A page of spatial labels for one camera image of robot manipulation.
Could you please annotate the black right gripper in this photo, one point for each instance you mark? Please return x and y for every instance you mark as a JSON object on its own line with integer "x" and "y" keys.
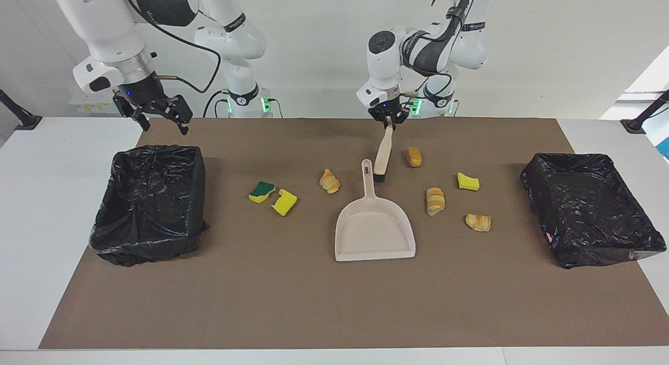
{"x": 146, "y": 95}

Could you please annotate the beige plastic dustpan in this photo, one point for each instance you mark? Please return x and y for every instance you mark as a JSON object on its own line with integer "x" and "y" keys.
{"x": 373, "y": 234}

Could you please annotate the black bag lined bin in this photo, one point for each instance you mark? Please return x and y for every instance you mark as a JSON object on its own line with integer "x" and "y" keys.
{"x": 151, "y": 197}

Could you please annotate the yellow sponge wedge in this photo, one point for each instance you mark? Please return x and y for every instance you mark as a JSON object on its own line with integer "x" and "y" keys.
{"x": 468, "y": 181}

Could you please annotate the white wall socket box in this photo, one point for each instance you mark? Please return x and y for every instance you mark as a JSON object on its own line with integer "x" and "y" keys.
{"x": 83, "y": 107}

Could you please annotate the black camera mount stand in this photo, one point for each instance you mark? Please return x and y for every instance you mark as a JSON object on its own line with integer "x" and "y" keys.
{"x": 26, "y": 122}
{"x": 635, "y": 125}

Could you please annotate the short striped pastry piece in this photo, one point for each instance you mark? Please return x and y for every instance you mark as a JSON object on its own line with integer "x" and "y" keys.
{"x": 478, "y": 222}

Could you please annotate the brown table mat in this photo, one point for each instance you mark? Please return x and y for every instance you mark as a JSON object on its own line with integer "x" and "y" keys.
{"x": 334, "y": 302}

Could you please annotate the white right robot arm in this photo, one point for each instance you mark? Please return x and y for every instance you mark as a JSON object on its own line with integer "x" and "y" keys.
{"x": 104, "y": 30}

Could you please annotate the blue object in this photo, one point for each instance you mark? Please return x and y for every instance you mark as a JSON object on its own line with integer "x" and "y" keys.
{"x": 665, "y": 148}

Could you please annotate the beige hand brush black bristles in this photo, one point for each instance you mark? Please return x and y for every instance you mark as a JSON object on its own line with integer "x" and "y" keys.
{"x": 384, "y": 150}

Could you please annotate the twisted orange croissant piece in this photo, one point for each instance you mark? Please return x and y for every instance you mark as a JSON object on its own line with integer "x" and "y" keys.
{"x": 329, "y": 181}

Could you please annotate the black bag bin pink tag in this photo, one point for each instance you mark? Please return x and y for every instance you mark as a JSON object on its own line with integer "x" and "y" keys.
{"x": 585, "y": 208}

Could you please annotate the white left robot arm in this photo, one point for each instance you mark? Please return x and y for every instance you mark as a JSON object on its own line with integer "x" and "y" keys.
{"x": 387, "y": 61}

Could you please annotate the green and yellow sponge piece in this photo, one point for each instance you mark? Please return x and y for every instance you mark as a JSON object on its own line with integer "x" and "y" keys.
{"x": 261, "y": 190}

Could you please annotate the long striped pastry piece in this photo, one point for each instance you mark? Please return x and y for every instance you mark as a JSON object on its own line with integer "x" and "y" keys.
{"x": 435, "y": 201}

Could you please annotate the brown bread roll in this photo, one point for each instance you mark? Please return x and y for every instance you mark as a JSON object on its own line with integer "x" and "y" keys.
{"x": 414, "y": 156}

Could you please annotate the notched yellow sponge piece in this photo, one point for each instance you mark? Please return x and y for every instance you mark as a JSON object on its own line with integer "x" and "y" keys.
{"x": 284, "y": 202}

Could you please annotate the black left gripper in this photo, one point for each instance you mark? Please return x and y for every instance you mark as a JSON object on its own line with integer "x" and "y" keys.
{"x": 389, "y": 111}

